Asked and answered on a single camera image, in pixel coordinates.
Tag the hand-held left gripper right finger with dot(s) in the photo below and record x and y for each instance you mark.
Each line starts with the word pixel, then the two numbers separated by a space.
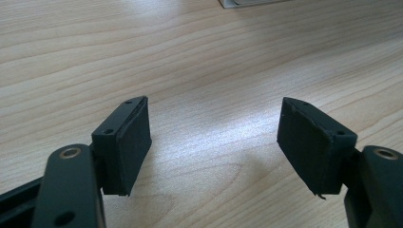
pixel 312 148

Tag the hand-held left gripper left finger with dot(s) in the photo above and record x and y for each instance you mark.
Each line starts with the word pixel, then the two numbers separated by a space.
pixel 126 148

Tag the clear plastic capsule box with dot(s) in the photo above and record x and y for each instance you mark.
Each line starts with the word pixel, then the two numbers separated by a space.
pixel 226 3

